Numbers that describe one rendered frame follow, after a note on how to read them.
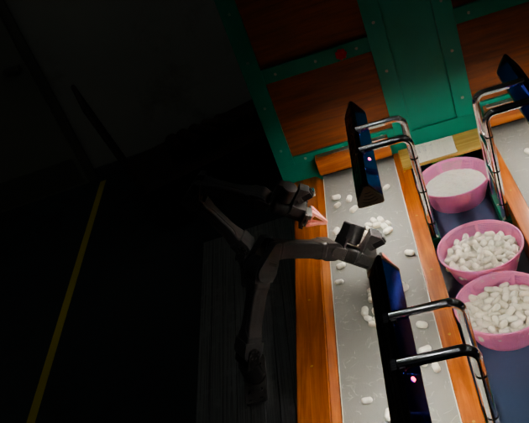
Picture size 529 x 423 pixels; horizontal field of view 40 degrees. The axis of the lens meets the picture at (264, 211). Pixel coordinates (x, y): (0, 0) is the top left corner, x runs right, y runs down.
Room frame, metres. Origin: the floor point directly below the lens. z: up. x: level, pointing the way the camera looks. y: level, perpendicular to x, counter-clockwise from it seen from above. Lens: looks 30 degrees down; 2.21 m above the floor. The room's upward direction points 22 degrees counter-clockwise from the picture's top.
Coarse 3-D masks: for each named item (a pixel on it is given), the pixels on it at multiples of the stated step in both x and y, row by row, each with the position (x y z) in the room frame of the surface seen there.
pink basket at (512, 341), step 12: (480, 276) 1.68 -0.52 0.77; (492, 276) 1.67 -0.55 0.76; (504, 276) 1.66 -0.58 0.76; (516, 276) 1.64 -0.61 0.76; (528, 276) 1.61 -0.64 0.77; (468, 288) 1.67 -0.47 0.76; (480, 288) 1.67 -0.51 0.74; (468, 300) 1.65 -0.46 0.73; (456, 312) 1.58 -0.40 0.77; (480, 336) 1.48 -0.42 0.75; (492, 336) 1.45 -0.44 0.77; (504, 336) 1.43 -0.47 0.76; (516, 336) 1.43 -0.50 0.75; (528, 336) 1.44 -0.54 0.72; (492, 348) 1.49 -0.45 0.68; (504, 348) 1.46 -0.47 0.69; (516, 348) 1.45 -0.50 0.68
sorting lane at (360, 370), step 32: (352, 192) 2.47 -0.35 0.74; (384, 192) 2.38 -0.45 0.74; (416, 256) 1.93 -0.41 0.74; (352, 288) 1.90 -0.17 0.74; (416, 288) 1.78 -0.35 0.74; (352, 320) 1.76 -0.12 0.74; (416, 320) 1.65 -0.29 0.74; (352, 352) 1.62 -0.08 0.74; (352, 384) 1.50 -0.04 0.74; (384, 384) 1.46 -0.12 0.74; (448, 384) 1.37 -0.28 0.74; (352, 416) 1.39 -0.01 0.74; (448, 416) 1.27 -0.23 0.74
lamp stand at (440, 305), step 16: (432, 304) 1.25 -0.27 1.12; (448, 304) 1.24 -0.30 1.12; (464, 304) 1.24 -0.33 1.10; (384, 320) 1.27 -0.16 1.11; (400, 320) 1.26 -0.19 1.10; (464, 320) 1.23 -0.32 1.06; (464, 336) 1.24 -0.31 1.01; (432, 352) 1.11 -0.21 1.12; (448, 352) 1.10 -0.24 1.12; (464, 352) 1.09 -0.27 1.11; (480, 352) 1.09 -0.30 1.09; (400, 368) 1.11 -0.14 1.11; (480, 368) 1.08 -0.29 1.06; (480, 384) 1.09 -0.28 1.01; (496, 416) 1.08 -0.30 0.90
